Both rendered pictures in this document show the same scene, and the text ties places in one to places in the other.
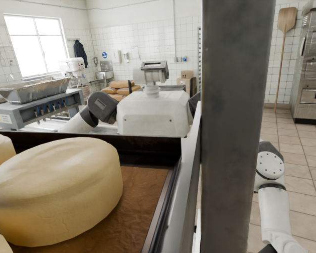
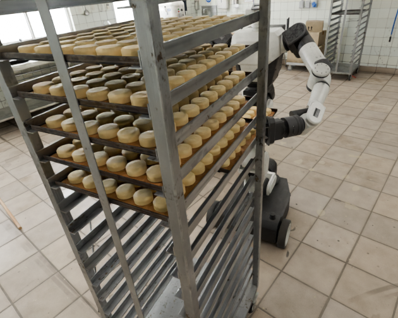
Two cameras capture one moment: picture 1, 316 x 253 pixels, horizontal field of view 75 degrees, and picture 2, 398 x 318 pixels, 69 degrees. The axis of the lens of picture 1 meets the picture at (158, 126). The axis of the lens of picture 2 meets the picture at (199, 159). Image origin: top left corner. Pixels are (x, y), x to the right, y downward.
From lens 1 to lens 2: 0.94 m
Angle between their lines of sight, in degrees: 17
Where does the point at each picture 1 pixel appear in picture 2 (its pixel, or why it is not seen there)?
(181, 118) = (275, 45)
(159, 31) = not seen: outside the picture
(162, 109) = not seen: hidden behind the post
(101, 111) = (220, 40)
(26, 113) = not seen: hidden behind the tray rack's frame
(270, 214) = (313, 94)
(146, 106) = (252, 36)
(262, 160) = (316, 67)
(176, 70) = (301, 19)
